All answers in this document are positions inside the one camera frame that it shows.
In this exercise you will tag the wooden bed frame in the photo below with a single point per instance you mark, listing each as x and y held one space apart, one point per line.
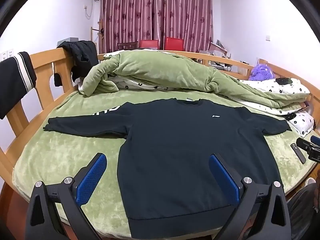
45 58

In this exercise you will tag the wooden coat rack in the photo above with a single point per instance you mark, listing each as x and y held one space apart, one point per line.
96 31

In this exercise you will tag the black sweatshirt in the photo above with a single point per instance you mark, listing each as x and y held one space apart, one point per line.
162 135

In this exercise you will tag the black garment with white stripes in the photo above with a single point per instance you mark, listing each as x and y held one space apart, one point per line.
12 80

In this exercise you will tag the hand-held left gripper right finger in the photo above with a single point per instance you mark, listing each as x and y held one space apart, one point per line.
223 180

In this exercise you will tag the black jacket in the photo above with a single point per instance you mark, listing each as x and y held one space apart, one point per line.
82 52

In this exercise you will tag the black flat object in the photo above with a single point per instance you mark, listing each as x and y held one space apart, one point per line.
290 116
283 81

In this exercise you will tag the green quilt with floral lining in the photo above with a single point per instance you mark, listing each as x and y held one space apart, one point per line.
155 67

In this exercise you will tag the person's left leg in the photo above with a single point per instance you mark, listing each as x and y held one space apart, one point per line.
305 212

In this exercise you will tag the green plush bed sheet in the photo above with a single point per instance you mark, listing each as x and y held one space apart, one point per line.
62 150

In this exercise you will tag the black smartphone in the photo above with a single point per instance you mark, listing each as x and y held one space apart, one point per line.
298 153

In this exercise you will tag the dark wooden chair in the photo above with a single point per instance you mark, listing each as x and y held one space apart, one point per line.
127 46

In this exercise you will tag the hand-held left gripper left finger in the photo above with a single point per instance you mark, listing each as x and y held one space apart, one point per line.
91 180

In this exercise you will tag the white floral pillow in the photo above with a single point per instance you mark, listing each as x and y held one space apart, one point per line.
302 122

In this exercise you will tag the red chair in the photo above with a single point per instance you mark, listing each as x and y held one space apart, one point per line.
148 43
173 43

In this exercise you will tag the purple plush toy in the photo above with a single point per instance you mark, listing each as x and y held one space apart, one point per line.
261 72

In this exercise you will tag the pile of boxes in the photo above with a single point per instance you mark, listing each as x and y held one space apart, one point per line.
220 48

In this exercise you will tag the grey box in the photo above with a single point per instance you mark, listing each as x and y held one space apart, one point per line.
72 39

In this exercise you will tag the maroon floral curtain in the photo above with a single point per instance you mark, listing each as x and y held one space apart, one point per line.
150 12

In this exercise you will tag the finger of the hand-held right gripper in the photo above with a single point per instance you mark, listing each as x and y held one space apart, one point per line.
305 145
316 140

